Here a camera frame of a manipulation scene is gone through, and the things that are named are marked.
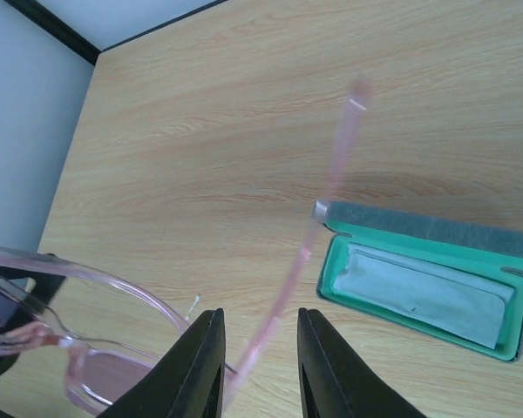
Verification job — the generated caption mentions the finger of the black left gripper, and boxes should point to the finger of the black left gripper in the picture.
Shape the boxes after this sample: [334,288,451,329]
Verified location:
[0,254,65,375]

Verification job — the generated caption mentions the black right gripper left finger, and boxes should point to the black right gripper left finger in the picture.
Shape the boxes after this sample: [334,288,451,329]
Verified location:
[98,308,226,418]

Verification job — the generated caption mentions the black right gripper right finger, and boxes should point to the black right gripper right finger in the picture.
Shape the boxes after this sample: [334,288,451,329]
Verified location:
[297,308,424,418]

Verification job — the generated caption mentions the pink sunglasses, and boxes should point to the pink sunglasses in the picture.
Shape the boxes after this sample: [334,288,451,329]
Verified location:
[0,81,369,417]

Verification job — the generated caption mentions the light blue cleaning cloth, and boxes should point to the light blue cleaning cloth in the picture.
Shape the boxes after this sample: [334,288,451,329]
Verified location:
[332,244,514,349]

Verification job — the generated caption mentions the grey-green glasses case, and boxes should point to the grey-green glasses case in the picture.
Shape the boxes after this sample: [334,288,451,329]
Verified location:
[312,200,523,361]

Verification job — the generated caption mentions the black left rear frame post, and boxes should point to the black left rear frame post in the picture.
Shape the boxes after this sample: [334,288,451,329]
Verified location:
[4,0,224,66]

